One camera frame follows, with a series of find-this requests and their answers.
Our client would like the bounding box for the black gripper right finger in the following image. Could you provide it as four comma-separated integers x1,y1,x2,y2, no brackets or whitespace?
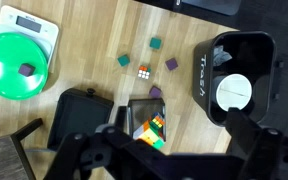
224,107,285,180

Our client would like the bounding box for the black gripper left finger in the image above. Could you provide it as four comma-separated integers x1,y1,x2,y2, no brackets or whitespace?
43,123,132,180

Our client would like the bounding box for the large rubik's cube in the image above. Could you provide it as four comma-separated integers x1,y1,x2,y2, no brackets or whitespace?
132,112,167,150

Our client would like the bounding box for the black mesh basket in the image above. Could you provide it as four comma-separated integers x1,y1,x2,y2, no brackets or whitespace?
127,97,167,143

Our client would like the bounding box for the purple cube block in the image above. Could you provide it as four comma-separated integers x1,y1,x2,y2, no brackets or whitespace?
148,85,163,99
18,62,37,78
164,57,179,72

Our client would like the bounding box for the teal cube block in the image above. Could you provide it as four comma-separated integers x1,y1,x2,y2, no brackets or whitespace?
117,54,131,67
149,36,163,50

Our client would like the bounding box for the small rubik's cube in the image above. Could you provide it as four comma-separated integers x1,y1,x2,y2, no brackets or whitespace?
137,65,152,81

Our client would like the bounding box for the black rectangular tray bin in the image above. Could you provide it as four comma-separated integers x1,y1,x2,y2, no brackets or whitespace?
47,88,115,151

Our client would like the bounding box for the white paper cup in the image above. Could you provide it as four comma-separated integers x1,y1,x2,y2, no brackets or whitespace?
213,73,254,113

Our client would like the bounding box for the small dark wooden stool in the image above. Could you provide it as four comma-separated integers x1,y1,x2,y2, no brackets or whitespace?
0,117,44,180

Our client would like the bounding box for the black trash bin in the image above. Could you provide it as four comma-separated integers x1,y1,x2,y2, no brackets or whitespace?
192,30,278,128

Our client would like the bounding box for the crumpled grey paper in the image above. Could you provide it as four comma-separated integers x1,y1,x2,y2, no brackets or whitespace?
213,45,233,67

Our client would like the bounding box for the green round plate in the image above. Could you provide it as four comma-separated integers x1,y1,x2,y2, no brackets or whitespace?
0,32,49,101

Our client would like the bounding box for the white digital kitchen scale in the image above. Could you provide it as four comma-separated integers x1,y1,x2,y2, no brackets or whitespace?
0,4,60,73

